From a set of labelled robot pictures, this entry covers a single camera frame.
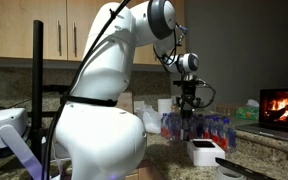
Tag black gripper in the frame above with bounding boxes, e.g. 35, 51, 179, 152
173, 79, 202, 117

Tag Fiji water bottle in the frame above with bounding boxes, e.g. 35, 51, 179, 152
202, 115, 212, 139
219, 118, 229, 150
227, 121, 237, 153
211, 116, 221, 143

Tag white cardboard box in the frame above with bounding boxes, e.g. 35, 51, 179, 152
187, 139, 226, 168

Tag green tissue box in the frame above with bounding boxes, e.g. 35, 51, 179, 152
235, 98, 260, 122

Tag white paper towel roll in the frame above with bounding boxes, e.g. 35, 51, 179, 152
157, 98, 174, 117

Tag pack of water bottles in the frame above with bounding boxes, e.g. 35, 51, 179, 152
159, 112, 237, 153

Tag wooden chair back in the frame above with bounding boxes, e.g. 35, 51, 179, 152
213, 104, 237, 116

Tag white plastic bag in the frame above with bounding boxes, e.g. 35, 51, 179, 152
142, 105, 162, 135

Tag wooden cutting board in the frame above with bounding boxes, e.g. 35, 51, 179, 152
116, 92, 134, 114

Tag white tape roll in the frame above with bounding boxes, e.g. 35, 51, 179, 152
216, 165, 248, 180

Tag wooden base cabinet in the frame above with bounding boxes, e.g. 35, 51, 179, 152
125, 161, 159, 180

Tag laptop showing fireplace video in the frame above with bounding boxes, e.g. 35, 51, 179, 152
234, 87, 288, 145

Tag white VR headset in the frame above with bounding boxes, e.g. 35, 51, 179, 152
0, 107, 50, 180

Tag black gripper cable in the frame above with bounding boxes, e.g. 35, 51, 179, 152
192, 79, 217, 110

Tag white wall outlet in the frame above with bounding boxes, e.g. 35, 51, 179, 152
133, 100, 146, 114

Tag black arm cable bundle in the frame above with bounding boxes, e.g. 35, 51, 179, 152
40, 0, 132, 180

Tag metal cabinet handle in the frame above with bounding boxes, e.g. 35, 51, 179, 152
72, 22, 78, 58
57, 20, 62, 56

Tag wooden wall cabinet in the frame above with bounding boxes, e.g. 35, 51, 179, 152
0, 0, 187, 68

